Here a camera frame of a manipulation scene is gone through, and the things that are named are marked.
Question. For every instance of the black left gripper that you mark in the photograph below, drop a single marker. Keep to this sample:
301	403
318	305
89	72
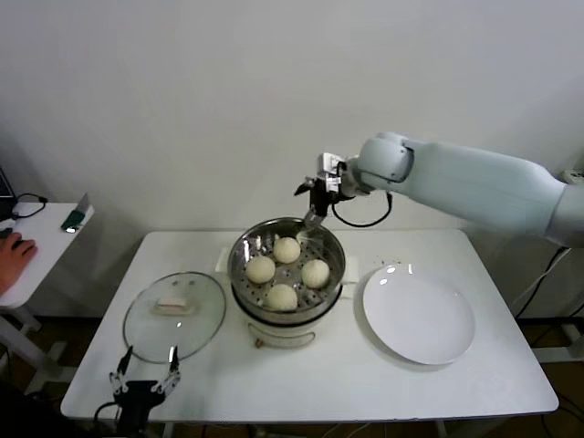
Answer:
136	392

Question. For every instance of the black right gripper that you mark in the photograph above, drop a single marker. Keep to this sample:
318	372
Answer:
324	196

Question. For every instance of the white steamed baozi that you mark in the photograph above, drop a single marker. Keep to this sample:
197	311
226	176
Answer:
287	250
315	274
282	297
260	270

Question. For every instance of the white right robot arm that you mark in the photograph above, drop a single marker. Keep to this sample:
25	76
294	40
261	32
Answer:
479	182

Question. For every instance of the stainless steel steamer basket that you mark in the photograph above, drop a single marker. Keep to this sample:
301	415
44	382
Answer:
242	255

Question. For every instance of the stainless steel steamer pot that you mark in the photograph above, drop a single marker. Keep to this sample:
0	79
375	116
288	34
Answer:
283	328

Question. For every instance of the person's bare hand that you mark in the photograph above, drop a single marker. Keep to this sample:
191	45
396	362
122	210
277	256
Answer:
13	260

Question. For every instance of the white side table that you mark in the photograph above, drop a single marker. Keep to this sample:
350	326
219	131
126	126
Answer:
50	264

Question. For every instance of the round white plate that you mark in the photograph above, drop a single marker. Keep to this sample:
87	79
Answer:
417	315

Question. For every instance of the green and white gadget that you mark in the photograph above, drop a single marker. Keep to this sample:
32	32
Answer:
73	219

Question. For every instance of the small white black gadget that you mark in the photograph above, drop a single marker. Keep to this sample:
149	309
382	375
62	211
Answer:
5	224

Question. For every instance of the dark computer monitor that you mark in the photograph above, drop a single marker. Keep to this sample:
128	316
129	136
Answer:
3	187

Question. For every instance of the white shelf with clutter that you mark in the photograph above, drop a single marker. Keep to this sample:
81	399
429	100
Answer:
576	175

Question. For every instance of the white floor frame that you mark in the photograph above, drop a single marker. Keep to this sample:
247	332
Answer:
572	337

